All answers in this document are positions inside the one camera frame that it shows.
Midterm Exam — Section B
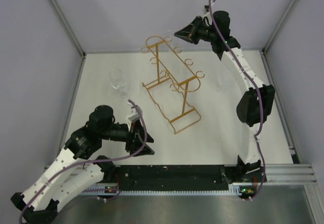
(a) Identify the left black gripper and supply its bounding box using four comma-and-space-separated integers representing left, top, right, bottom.
101, 119, 155, 156

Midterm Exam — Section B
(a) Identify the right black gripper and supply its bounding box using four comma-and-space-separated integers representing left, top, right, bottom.
174, 17, 217, 46

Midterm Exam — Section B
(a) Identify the gold wire wine glass rack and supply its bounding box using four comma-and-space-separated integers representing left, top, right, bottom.
141, 35, 205, 134

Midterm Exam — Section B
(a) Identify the clear wine glass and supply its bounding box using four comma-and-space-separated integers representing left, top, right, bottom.
215, 70, 227, 92
109, 69, 129, 101

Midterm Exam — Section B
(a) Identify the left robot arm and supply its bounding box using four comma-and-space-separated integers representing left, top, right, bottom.
11, 100, 154, 223

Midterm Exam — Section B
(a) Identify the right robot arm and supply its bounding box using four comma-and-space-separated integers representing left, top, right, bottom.
174, 11, 275, 183

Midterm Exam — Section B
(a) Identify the black base bar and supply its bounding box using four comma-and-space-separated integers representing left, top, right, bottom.
101, 165, 263, 191

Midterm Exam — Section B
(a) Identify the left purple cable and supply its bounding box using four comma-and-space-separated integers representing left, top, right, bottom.
19, 99, 148, 224

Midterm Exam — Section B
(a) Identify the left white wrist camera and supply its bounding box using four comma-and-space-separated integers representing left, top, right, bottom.
126, 105, 140, 127

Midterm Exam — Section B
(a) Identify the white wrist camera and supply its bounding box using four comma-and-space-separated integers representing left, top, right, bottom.
126, 105, 140, 127
203, 2, 214, 17

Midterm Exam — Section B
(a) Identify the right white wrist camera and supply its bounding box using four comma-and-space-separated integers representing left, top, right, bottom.
203, 2, 214, 17

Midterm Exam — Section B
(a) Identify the grey slotted cable duct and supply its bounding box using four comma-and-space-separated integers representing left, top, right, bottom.
81, 185, 242, 196

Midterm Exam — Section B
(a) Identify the right aluminium frame post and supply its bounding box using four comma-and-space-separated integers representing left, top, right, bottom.
262, 0, 300, 55

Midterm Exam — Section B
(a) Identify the aluminium frame post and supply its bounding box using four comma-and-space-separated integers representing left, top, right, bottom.
47, 0, 85, 58
262, 0, 300, 55

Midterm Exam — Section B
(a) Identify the left aluminium frame post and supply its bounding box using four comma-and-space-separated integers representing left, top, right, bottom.
47, 0, 85, 58

